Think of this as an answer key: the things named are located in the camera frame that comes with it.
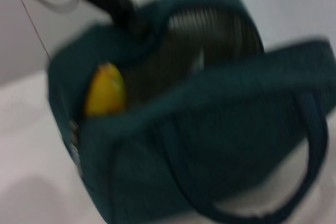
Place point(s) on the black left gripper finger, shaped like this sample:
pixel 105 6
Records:
pixel 122 10

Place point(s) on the yellow toy banana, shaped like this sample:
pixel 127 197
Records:
pixel 107 93

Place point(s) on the dark teal fabric lunch bag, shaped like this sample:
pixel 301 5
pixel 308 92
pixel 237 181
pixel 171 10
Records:
pixel 210 129

